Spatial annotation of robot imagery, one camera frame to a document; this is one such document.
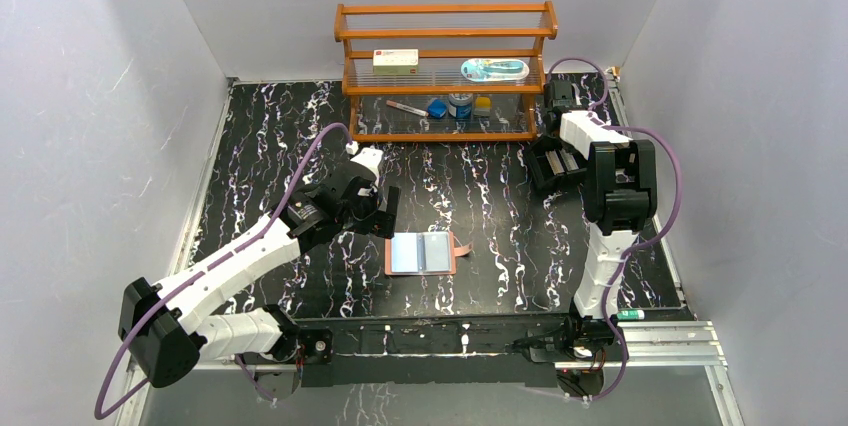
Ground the brown leather card holder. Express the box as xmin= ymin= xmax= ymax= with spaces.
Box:
xmin=384 ymin=231 xmax=472 ymax=276

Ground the green white marker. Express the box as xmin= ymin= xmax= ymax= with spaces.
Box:
xmin=616 ymin=309 xmax=646 ymax=321

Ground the wooden three-tier shelf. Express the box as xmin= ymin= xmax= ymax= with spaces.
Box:
xmin=333 ymin=1 xmax=558 ymax=143

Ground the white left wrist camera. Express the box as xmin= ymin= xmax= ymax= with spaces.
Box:
xmin=345 ymin=141 xmax=384 ymax=183

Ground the blue toothbrush blister pack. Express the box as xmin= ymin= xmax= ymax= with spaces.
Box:
xmin=460 ymin=58 xmax=529 ymax=82

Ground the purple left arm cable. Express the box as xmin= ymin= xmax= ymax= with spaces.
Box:
xmin=93 ymin=122 xmax=356 ymax=421

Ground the small blue box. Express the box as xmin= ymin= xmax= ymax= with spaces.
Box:
xmin=426 ymin=99 xmax=448 ymax=119

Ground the blue white round tin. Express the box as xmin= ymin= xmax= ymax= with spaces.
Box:
xmin=448 ymin=93 xmax=474 ymax=120

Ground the white red medicine box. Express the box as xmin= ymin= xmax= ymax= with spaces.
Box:
xmin=372 ymin=49 xmax=419 ymax=76

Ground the black card tray box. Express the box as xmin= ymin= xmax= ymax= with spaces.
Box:
xmin=523 ymin=135 xmax=587 ymax=195

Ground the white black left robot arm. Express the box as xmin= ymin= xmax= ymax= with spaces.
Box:
xmin=119 ymin=148 xmax=400 ymax=388

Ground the red white marker pen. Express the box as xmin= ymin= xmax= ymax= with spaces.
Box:
xmin=385 ymin=100 xmax=428 ymax=117

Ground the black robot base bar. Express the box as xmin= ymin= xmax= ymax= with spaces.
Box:
xmin=300 ymin=313 xmax=588 ymax=388

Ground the small yellow box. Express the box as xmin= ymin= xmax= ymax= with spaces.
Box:
xmin=472 ymin=96 xmax=492 ymax=118

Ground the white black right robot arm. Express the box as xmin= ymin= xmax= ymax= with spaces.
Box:
xmin=544 ymin=82 xmax=657 ymax=320

